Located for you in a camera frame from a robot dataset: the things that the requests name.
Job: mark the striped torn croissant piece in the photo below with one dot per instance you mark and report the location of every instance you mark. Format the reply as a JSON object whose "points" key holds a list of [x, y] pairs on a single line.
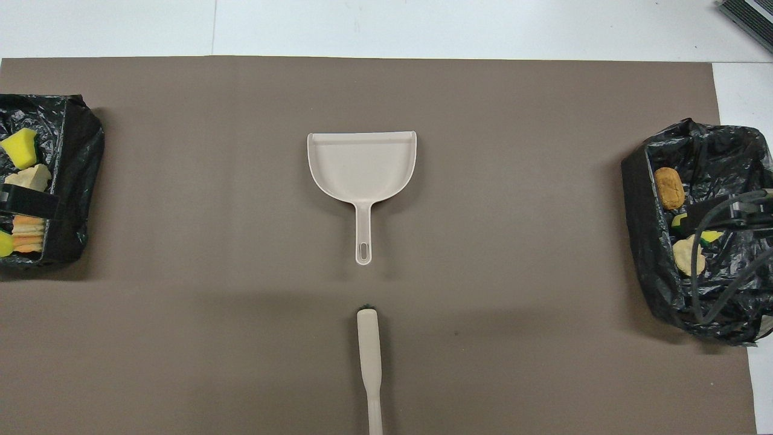
{"points": [[28, 235]]}

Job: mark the green and yellow sponge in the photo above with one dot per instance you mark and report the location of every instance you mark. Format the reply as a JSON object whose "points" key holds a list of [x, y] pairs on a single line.
{"points": [[19, 148]]}

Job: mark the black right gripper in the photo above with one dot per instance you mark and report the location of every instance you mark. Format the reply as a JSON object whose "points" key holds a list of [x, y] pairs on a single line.
{"points": [[755, 219]]}

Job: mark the beige plastic dustpan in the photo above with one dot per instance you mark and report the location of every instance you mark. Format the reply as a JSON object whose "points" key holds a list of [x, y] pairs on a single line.
{"points": [[362, 163]]}

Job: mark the oval brown bread roll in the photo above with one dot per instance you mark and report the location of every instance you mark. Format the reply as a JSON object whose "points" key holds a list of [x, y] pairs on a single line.
{"points": [[669, 188]]}

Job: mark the dark ribbed box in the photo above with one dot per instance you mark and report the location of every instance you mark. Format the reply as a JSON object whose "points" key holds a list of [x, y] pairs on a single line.
{"points": [[752, 15]]}

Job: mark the beige hand brush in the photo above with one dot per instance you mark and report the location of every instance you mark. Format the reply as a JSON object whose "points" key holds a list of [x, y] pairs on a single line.
{"points": [[369, 350]]}

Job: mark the notched yellow sponge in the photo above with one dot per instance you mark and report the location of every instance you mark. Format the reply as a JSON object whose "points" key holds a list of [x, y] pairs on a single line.
{"points": [[712, 236]]}

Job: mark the black bag lined bin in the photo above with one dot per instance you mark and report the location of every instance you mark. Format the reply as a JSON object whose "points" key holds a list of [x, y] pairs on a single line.
{"points": [[72, 151], [724, 157]]}

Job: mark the brown table mat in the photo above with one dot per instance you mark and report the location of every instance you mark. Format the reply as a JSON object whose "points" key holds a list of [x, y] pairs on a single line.
{"points": [[241, 332]]}

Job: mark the pale bread chunk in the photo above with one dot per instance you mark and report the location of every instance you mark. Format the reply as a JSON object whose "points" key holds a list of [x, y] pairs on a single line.
{"points": [[29, 178]]}

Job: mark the yellow sponge wedge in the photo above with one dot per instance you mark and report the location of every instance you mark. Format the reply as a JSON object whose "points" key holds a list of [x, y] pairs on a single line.
{"points": [[5, 243]]}

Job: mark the small croissant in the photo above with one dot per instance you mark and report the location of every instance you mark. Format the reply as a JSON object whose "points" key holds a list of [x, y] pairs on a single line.
{"points": [[685, 257]]}

